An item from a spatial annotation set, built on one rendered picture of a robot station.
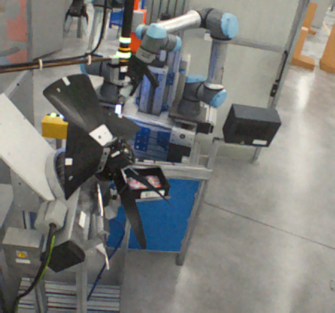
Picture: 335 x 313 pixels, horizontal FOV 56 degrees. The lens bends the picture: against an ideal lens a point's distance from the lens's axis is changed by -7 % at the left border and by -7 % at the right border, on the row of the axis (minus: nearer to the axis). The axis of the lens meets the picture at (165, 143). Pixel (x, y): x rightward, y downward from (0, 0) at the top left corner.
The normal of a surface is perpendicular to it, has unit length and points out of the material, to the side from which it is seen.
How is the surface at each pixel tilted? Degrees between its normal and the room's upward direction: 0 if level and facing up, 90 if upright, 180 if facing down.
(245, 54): 90
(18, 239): 0
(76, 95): 42
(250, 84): 90
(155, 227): 90
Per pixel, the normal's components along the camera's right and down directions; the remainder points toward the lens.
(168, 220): 0.07, 0.53
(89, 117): 0.48, -0.23
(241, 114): 0.17, -0.68
